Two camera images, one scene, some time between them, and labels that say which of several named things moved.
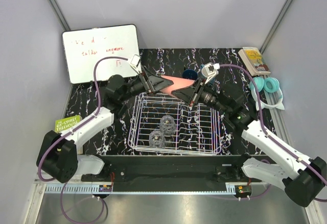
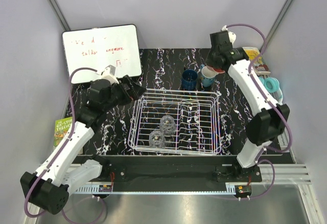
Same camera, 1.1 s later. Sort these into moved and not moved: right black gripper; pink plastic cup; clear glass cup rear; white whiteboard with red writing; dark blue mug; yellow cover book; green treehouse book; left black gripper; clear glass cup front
Moved: left black gripper; pink plastic cup; right black gripper
Not moved: green treehouse book; clear glass cup front; clear glass cup rear; white whiteboard with red writing; dark blue mug; yellow cover book
